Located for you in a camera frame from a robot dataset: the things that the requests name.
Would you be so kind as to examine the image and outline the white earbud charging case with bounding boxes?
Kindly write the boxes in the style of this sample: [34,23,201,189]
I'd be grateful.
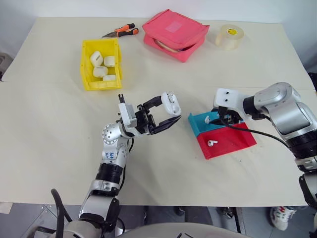
[160,92,182,117]

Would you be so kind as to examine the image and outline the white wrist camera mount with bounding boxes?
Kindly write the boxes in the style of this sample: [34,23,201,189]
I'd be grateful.
[213,87,246,117]
[117,93,138,130]

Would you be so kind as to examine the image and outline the blue plastic tray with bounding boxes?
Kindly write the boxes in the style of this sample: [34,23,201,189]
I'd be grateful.
[187,110,246,137]

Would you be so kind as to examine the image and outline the metal table leg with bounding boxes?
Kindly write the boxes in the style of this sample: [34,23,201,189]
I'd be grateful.
[232,206,246,234]

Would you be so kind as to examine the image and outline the pink fabric zip pouch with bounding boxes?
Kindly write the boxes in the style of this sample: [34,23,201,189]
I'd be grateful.
[141,9,211,63]

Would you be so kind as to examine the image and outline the silver robot torso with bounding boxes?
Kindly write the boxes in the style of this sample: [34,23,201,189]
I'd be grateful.
[24,219,240,238]

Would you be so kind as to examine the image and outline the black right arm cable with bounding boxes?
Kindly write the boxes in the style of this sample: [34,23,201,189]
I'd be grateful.
[221,113,291,150]

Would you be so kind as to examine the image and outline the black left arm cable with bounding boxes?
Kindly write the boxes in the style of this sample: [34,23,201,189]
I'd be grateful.
[50,188,73,238]

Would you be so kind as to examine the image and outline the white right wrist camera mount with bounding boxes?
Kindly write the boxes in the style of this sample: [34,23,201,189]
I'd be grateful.
[213,87,246,117]

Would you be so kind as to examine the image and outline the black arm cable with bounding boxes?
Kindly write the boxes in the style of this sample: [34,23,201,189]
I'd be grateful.
[221,113,291,150]
[50,188,73,238]

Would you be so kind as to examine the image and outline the clear tape roll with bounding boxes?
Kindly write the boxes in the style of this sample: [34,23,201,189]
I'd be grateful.
[215,23,246,51]

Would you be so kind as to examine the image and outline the red plastic tray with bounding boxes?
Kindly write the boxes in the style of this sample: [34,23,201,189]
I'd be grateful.
[196,122,258,161]

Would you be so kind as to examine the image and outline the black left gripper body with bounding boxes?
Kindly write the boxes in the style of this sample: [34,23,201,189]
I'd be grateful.
[134,104,157,136]

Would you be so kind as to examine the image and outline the orange black pliers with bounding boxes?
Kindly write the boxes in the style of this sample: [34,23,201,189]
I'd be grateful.
[101,23,140,39]

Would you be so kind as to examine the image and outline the yellow plastic bin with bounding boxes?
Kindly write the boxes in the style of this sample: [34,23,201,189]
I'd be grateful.
[80,38,124,92]

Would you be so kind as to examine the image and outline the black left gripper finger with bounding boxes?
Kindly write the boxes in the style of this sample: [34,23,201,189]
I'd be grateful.
[150,116,182,135]
[142,95,164,110]

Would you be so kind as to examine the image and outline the white sneaker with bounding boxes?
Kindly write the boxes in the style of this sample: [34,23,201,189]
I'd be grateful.
[269,206,297,232]

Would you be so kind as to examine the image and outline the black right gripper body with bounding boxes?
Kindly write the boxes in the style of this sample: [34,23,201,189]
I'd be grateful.
[217,106,243,125]

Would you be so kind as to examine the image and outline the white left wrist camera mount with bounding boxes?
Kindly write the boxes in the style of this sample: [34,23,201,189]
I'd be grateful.
[117,93,138,130]

